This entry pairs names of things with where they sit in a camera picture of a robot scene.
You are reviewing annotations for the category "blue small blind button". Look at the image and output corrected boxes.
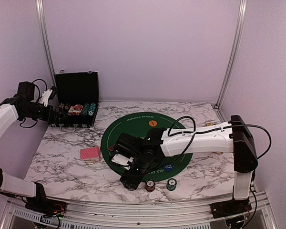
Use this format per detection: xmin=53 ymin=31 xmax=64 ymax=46
xmin=163 ymin=164 xmax=174 ymax=172

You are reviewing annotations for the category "orange big blind button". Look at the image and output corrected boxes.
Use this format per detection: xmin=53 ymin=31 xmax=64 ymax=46
xmin=148 ymin=120 xmax=158 ymax=127

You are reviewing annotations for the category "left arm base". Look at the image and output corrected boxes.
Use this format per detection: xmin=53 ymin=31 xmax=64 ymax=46
xmin=25 ymin=182 xmax=66 ymax=217

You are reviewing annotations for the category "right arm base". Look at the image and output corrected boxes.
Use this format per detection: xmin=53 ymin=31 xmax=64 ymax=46
xmin=210 ymin=188 xmax=252 ymax=219

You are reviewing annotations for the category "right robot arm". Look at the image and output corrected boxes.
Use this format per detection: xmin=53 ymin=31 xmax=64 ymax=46
xmin=47 ymin=102 xmax=257 ymax=214

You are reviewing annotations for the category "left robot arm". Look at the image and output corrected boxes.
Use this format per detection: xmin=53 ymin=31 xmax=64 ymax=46
xmin=0 ymin=96 xmax=67 ymax=212

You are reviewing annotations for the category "boxed playing card deck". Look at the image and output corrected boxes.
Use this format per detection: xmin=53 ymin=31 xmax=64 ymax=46
xmin=68 ymin=104 xmax=83 ymax=116

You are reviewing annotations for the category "black poker chip case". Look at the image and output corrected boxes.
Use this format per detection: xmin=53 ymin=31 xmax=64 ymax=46
xmin=50 ymin=71 xmax=100 ymax=129

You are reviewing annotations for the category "dark green chip row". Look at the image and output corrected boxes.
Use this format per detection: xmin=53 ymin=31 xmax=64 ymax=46
xmin=81 ymin=103 xmax=90 ymax=116

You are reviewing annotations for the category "teal 50 chip row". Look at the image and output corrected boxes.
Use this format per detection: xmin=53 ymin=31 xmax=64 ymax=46
xmin=88 ymin=103 xmax=96 ymax=116

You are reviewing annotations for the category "black red triangle marker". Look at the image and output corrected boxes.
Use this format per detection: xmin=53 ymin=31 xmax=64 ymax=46
xmin=107 ymin=145 xmax=115 ymax=153

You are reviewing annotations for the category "teal chip stack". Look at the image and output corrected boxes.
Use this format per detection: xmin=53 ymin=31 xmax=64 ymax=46
xmin=166 ymin=178 xmax=177 ymax=191

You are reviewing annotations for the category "round green poker mat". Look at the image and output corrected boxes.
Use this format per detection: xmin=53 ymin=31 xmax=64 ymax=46
xmin=101 ymin=112 xmax=193 ymax=181

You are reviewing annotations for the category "red back card deck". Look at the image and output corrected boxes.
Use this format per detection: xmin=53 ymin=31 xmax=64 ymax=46
xmin=80 ymin=146 xmax=101 ymax=163

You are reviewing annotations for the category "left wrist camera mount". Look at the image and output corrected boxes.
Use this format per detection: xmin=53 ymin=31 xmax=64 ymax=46
xmin=38 ymin=86 xmax=58 ymax=107

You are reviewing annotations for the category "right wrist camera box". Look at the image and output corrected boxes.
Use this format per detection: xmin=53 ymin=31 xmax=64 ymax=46
xmin=110 ymin=133 xmax=143 ymax=170

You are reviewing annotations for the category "aluminium front rail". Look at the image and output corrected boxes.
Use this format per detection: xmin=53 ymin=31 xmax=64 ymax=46
xmin=0 ymin=192 xmax=277 ymax=229

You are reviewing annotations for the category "left aluminium frame post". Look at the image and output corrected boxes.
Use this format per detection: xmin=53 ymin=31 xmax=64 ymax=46
xmin=36 ymin=0 xmax=56 ymax=86

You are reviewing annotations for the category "aluminium frame post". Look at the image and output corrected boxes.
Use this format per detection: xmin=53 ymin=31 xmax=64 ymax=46
xmin=36 ymin=0 xmax=56 ymax=86
xmin=215 ymin=0 xmax=248 ymax=109

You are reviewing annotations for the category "right aluminium frame post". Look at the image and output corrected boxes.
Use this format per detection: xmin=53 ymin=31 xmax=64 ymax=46
xmin=215 ymin=0 xmax=248 ymax=109

